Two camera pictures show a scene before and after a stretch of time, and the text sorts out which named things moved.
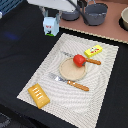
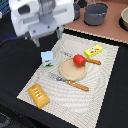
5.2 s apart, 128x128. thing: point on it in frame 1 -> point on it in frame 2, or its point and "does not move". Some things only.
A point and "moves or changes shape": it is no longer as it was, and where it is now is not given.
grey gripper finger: (45, 12) -> (37, 41)
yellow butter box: (96, 49) does not move
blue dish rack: (7, 5) does not move
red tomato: (79, 60) does not move
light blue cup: (51, 26) moves or changes shape
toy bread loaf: (38, 96) does not move
